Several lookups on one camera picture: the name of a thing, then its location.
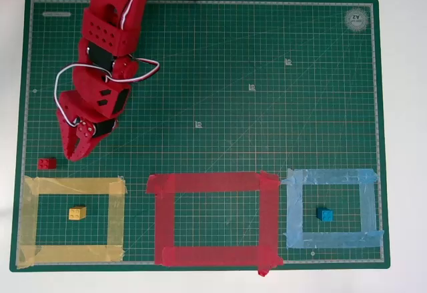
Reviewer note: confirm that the green cutting mat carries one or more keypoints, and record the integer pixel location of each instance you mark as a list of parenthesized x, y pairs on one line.
[(233, 106)]

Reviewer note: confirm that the yellow cube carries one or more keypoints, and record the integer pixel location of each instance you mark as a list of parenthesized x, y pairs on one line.
[(77, 213)]

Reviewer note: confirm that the red tape square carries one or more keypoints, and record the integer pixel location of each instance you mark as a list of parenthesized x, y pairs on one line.
[(213, 181)]

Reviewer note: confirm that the blue cube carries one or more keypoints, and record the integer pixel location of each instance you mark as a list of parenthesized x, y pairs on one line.
[(325, 214)]

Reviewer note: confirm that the blue tape square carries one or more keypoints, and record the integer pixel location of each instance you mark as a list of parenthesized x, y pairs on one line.
[(333, 176)]

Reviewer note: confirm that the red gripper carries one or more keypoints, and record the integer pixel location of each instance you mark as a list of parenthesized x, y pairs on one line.
[(74, 141)]

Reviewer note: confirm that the red cube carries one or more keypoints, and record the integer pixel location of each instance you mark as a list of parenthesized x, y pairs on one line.
[(47, 163)]

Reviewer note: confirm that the yellow tape square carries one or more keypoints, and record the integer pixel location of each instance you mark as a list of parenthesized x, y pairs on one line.
[(73, 186)]

